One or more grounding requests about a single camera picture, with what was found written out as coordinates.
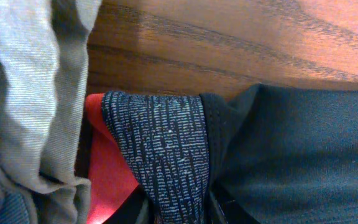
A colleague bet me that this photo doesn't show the black leggings red waistband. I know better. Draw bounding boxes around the black leggings red waistband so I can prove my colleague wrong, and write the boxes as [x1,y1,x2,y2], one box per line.
[85,85,358,223]

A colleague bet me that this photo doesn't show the folded khaki pants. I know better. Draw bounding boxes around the folded khaki pants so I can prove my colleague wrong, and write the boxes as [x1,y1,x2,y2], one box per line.
[0,0,101,223]

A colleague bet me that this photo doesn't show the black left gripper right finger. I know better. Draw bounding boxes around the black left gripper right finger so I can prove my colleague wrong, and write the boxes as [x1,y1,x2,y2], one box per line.
[209,186,260,224]

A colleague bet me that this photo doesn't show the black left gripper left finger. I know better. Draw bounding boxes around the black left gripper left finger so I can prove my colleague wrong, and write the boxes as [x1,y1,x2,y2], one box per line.
[103,186,148,224]

